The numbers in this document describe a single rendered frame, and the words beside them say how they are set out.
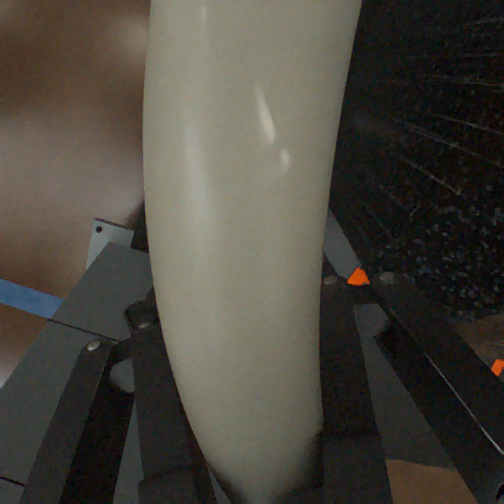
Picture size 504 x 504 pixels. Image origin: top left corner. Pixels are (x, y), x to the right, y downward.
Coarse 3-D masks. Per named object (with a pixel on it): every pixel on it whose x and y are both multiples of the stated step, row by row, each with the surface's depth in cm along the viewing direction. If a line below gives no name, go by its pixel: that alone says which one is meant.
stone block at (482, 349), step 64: (384, 0) 75; (448, 0) 46; (384, 64) 64; (448, 64) 42; (384, 128) 56; (448, 128) 39; (384, 192) 50; (448, 192) 36; (384, 256) 47; (448, 256) 38; (448, 320) 42
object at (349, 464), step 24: (336, 288) 13; (336, 312) 12; (336, 336) 11; (336, 360) 10; (360, 360) 10; (336, 384) 9; (360, 384) 9; (336, 408) 9; (360, 408) 9; (336, 432) 8; (360, 432) 8; (336, 456) 7; (360, 456) 7; (384, 456) 7; (336, 480) 7; (360, 480) 7; (384, 480) 6
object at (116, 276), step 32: (96, 224) 107; (96, 256) 111; (128, 256) 105; (96, 288) 88; (128, 288) 92; (64, 320) 75; (96, 320) 78; (32, 352) 65; (64, 352) 68; (32, 384) 59; (64, 384) 62; (0, 416) 52; (32, 416) 54; (0, 448) 47; (32, 448) 49; (128, 448) 55; (0, 480) 43; (128, 480) 51
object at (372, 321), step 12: (324, 252) 17; (324, 264) 16; (360, 288) 14; (360, 300) 13; (372, 300) 13; (360, 312) 13; (372, 312) 13; (384, 312) 13; (360, 324) 13; (372, 324) 13; (384, 324) 13
